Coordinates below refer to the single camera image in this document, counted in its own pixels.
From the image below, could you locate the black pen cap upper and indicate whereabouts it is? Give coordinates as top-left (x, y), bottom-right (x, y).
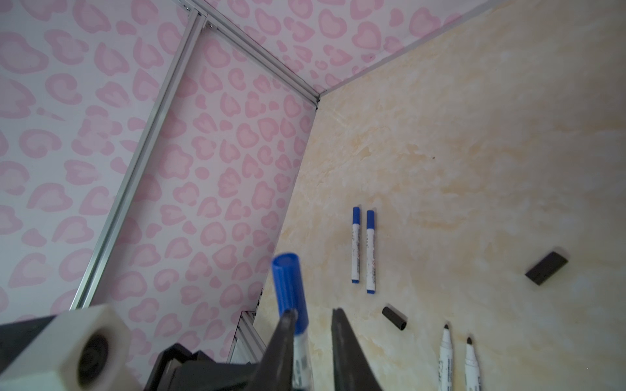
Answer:
top-left (525, 251), bottom-right (569, 286)

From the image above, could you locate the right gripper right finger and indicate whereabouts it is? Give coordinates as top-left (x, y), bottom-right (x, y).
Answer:
top-left (331, 308), bottom-right (382, 391)

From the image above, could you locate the aluminium frame strut diagonal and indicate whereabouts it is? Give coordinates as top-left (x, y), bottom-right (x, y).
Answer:
top-left (70, 10), bottom-right (206, 311)

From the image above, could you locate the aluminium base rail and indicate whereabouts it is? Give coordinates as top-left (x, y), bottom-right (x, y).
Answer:
top-left (228, 311), bottom-right (267, 364)

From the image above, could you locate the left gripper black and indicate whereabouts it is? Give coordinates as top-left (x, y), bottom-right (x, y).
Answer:
top-left (144, 343), bottom-right (258, 391)

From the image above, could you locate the white marker blue end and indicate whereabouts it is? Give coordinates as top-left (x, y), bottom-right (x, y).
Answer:
top-left (366, 210), bottom-right (376, 294)

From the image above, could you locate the black pen cap small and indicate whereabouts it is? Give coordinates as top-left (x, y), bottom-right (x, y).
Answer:
top-left (381, 306), bottom-right (407, 331)

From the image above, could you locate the white marker blue tip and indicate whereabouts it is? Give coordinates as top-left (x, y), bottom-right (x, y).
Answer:
top-left (292, 332), bottom-right (314, 390)

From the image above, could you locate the white marker pen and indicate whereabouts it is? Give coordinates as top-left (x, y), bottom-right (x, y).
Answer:
top-left (350, 206), bottom-right (360, 283)

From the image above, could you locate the blue pen cap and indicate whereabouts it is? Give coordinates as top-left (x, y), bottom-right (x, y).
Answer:
top-left (272, 253), bottom-right (309, 335)

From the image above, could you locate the white marker centre right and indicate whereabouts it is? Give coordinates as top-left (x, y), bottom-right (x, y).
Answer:
top-left (465, 337), bottom-right (482, 391)

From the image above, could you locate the white marker centre left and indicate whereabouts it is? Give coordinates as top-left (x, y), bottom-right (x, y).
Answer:
top-left (438, 324), bottom-right (453, 391)

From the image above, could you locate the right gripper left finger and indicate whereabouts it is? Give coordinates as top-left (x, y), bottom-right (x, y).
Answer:
top-left (246, 310), bottom-right (298, 391)

